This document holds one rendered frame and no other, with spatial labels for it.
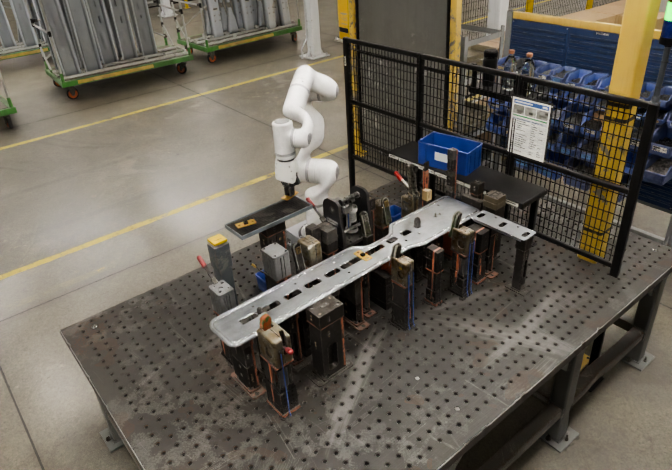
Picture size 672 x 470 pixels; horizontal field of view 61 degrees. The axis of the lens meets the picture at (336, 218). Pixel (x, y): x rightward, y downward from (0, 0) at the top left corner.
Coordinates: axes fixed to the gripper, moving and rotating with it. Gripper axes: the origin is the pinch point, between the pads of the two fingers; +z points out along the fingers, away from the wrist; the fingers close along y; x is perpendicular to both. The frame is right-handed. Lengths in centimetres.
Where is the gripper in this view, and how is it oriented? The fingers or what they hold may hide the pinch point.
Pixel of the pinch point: (289, 190)
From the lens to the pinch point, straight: 248.2
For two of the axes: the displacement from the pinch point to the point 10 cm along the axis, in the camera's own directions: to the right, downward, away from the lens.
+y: 8.4, 2.3, -4.8
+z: 0.5, 8.6, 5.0
